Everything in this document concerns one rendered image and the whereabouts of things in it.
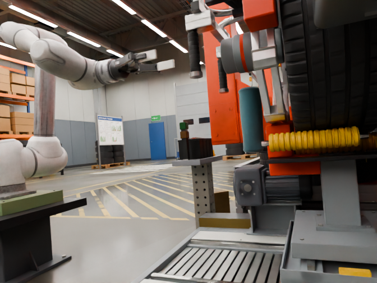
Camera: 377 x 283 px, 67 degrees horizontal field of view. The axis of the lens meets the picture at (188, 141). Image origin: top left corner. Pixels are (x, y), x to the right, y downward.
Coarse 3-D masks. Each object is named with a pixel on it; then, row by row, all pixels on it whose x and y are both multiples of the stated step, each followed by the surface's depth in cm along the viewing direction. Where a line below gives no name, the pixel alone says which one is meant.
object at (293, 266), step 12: (288, 228) 112; (288, 240) 102; (288, 252) 93; (288, 264) 84; (300, 264) 83; (312, 264) 75; (324, 264) 82; (336, 264) 82; (348, 264) 81; (360, 264) 80; (372, 264) 80; (288, 276) 76; (300, 276) 75; (312, 276) 74; (324, 276) 73; (336, 276) 71; (348, 276) 70; (360, 276) 69; (372, 276) 73
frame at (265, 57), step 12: (252, 36) 77; (252, 48) 77; (264, 48) 76; (276, 48) 75; (252, 60) 78; (264, 60) 76; (276, 60) 76; (276, 72) 78; (264, 84) 82; (276, 84) 81; (264, 96) 84; (276, 96) 84; (288, 96) 120; (264, 108) 88; (276, 108) 89; (288, 108) 112; (276, 120) 90; (288, 120) 105
